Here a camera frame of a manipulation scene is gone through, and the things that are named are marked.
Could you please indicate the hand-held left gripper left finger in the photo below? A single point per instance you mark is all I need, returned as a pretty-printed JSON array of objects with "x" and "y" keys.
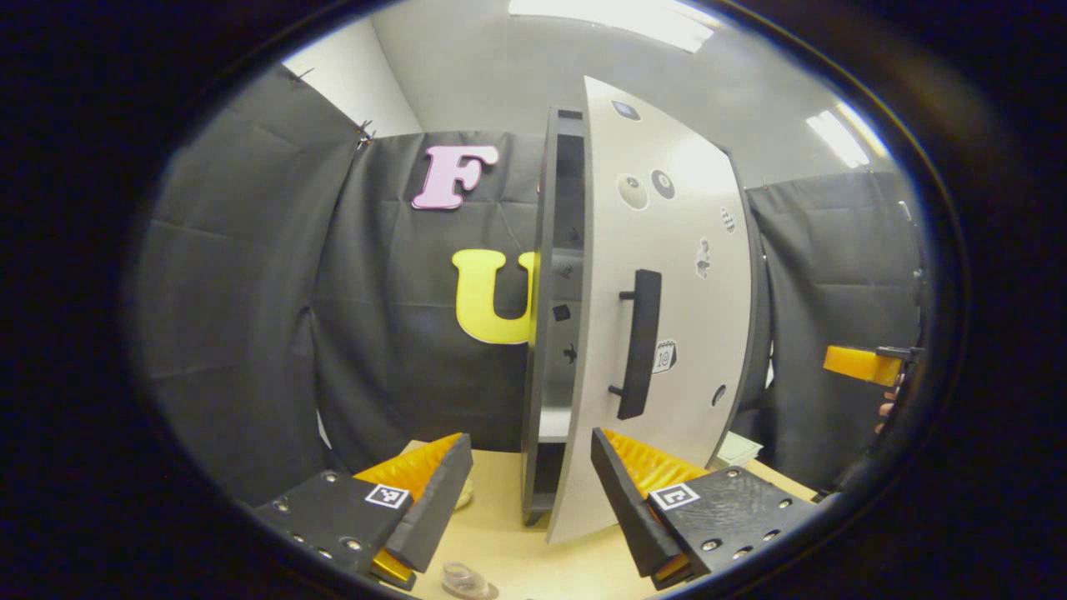
[{"x": 433, "y": 508}]

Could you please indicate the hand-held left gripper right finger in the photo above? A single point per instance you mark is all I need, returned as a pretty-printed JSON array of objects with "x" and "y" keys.
[{"x": 629, "y": 508}]

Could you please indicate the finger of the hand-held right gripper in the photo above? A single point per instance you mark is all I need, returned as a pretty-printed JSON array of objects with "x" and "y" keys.
[{"x": 859, "y": 364}]

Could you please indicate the clear bottle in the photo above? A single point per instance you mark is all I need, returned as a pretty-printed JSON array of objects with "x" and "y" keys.
[{"x": 465, "y": 579}]

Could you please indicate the dark grey cabinet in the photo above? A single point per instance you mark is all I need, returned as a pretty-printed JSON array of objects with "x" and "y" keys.
[{"x": 538, "y": 375}]

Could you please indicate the grey cabinet door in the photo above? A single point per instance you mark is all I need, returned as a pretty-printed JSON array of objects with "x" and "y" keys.
[{"x": 692, "y": 250}]

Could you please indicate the pale yellow rounded object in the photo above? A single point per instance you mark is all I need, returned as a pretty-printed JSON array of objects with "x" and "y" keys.
[{"x": 464, "y": 493}]

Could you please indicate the pale green book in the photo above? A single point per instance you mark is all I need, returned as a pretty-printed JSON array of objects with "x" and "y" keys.
[{"x": 740, "y": 450}]

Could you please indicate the small ceiling light panel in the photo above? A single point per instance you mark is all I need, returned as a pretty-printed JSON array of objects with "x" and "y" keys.
[{"x": 838, "y": 137}]

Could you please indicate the black backdrop cloth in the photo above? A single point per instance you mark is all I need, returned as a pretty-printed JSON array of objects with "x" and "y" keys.
[{"x": 250, "y": 292}]

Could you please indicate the large ceiling light panel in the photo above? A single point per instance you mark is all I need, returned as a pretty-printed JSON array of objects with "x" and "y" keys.
[{"x": 617, "y": 17}]

